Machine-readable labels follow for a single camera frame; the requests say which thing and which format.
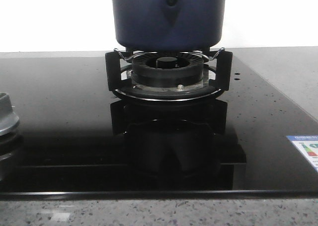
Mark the dark blue cooking pot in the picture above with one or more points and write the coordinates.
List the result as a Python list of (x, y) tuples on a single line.
[(168, 25)]

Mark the black pot support grate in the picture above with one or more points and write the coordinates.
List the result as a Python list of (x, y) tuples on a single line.
[(218, 62)]

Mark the black round gas burner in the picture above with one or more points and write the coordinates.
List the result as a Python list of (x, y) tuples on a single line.
[(167, 76)]

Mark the black glass gas cooktop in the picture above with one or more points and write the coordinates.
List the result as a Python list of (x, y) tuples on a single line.
[(76, 140)]

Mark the silver stove control knob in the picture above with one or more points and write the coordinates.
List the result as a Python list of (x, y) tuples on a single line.
[(8, 118)]

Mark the energy rating label sticker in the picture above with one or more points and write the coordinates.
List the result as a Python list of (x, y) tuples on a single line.
[(307, 145)]

